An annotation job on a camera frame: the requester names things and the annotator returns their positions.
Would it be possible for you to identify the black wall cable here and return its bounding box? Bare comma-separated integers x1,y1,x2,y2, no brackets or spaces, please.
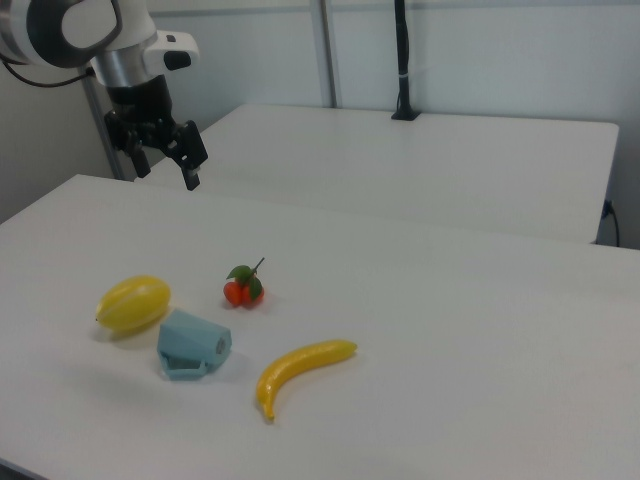
603,198,622,247

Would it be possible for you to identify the grey metal frame leg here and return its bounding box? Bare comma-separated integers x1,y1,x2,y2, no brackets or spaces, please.
81,74,126,180

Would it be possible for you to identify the light blue faceted mug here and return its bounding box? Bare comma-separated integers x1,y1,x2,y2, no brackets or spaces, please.
157,309,233,382

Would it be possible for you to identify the white side table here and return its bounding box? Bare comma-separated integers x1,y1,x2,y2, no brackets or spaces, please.
134,103,621,245

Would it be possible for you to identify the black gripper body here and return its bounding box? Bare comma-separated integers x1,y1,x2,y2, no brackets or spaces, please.
103,74,177,150

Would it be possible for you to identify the yellow toy melon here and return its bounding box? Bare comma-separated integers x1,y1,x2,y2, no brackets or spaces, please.
94,274,172,331

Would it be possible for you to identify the grey partition post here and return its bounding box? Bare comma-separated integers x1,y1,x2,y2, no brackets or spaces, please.
308,0,346,109

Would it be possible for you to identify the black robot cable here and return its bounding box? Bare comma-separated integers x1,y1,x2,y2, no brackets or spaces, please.
0,57,97,89

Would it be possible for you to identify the black camera pole with base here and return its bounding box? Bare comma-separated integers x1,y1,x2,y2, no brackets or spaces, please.
390,0,422,122

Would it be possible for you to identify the orange toy fruit cluster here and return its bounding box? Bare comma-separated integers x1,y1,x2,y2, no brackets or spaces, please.
222,257,266,307

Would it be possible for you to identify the yellow toy banana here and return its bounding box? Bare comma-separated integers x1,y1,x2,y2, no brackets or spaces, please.
255,338,359,422

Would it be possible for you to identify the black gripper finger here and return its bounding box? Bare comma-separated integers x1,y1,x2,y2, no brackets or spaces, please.
167,119,209,192
130,133,153,180

